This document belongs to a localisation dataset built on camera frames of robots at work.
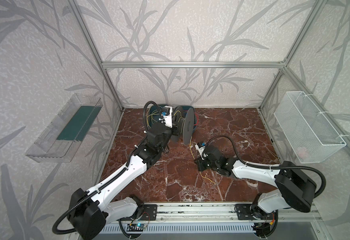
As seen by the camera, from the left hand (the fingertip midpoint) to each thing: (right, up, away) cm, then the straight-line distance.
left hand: (178, 111), depth 71 cm
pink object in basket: (+61, -20, +1) cm, 64 cm away
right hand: (+9, -25, +14) cm, 30 cm away
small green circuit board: (-18, -55, -1) cm, 58 cm away
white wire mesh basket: (+57, -12, -9) cm, 59 cm away
